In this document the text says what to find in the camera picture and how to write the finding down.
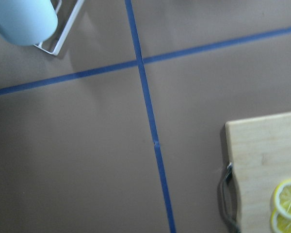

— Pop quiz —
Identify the white wire cup rack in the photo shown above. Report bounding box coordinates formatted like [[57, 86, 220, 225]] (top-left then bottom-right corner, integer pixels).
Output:
[[34, 0, 85, 56]]

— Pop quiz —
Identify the wooden cutting board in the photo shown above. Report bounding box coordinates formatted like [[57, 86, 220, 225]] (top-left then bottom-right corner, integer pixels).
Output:
[[225, 112, 291, 233]]

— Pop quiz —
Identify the lower lemon slice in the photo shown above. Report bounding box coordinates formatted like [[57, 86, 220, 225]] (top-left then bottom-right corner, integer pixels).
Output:
[[270, 210, 291, 233]]

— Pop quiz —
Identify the light blue cup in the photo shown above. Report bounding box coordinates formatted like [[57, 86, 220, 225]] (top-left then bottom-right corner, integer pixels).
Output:
[[0, 0, 58, 46]]

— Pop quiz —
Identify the upper lemon slice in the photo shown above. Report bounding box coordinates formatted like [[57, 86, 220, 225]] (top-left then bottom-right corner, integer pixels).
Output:
[[273, 179, 291, 220]]

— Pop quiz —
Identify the lemon slice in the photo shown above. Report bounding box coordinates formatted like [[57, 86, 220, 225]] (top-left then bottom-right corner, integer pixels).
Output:
[[270, 210, 291, 233], [273, 179, 291, 220]]

